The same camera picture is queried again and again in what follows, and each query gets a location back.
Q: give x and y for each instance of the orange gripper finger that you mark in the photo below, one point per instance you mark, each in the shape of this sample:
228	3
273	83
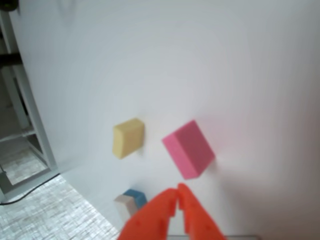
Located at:
197	220
150	220

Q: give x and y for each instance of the pink foam cuboid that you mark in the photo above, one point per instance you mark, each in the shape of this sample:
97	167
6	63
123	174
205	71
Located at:
192	147

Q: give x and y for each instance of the blue foam cuboid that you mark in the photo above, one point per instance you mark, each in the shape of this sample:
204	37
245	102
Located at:
136	195

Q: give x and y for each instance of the white foam cuboid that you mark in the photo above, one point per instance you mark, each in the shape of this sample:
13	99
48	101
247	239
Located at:
125	207

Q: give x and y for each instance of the yellow foam cuboid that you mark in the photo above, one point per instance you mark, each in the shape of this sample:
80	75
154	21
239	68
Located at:
128	138

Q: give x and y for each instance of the black horizontal bar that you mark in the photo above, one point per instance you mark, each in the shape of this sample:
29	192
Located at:
10	59

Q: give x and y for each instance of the black object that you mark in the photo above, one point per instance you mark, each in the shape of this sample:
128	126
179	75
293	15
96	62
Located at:
8	5

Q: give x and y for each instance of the white shelf frame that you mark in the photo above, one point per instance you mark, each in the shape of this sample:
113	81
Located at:
37	117

